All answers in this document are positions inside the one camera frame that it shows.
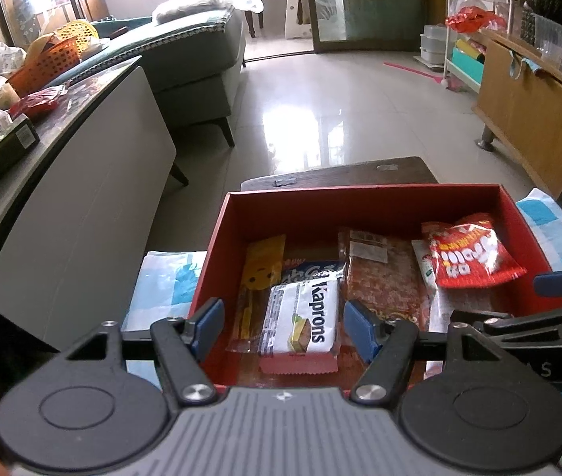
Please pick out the red cardboard box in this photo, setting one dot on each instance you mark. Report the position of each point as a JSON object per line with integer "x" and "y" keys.
{"x": 360, "y": 208}

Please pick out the white wafer packet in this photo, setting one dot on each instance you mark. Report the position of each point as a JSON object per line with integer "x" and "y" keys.
{"x": 306, "y": 317}

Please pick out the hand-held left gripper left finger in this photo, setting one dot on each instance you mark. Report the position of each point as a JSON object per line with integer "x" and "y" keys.
{"x": 209, "y": 329}

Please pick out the grey sofa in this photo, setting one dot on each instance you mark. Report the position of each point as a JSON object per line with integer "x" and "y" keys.
{"x": 186, "y": 59}

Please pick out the orange plastic basket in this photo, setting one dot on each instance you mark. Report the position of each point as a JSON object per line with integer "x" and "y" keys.
{"x": 48, "y": 67}

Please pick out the white board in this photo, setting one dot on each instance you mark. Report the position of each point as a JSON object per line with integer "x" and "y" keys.
{"x": 293, "y": 20}

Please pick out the white plastic containers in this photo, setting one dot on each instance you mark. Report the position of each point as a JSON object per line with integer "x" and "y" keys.
{"x": 432, "y": 44}

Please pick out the glass sliding door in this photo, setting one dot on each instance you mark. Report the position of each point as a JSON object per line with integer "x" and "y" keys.
{"x": 375, "y": 5}

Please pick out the grey side cabinet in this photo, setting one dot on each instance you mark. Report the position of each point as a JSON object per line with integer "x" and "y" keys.
{"x": 87, "y": 208}

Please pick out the long clear snack packet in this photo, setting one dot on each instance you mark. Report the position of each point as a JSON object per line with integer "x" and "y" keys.
{"x": 427, "y": 277}

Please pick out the red bag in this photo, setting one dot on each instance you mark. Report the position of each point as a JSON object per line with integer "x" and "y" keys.
{"x": 474, "y": 17}

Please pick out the brown clear snack packet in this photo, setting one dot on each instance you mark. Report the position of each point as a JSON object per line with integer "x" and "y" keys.
{"x": 385, "y": 282}

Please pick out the red crinkly snack packet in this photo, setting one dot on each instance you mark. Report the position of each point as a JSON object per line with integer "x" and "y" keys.
{"x": 474, "y": 258}

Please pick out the white blanket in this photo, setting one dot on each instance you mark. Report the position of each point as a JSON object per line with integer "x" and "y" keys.
{"x": 201, "y": 2}

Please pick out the wooden sideboard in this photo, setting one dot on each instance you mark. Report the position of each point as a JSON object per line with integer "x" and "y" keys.
{"x": 534, "y": 109}

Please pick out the yellow snack packet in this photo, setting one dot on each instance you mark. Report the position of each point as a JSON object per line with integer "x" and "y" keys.
{"x": 261, "y": 272}

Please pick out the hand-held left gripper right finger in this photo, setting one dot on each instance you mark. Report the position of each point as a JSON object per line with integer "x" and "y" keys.
{"x": 359, "y": 331}

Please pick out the yellow round basket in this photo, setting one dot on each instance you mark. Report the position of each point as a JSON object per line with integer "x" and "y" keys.
{"x": 80, "y": 32}

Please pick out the blue checkered tablecloth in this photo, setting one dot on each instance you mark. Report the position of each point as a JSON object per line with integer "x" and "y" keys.
{"x": 541, "y": 210}

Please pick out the white metal rack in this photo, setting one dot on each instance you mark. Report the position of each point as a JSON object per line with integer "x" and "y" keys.
{"x": 462, "y": 79}

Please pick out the teal storage bin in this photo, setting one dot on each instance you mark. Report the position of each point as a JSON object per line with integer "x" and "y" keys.
{"x": 467, "y": 57}

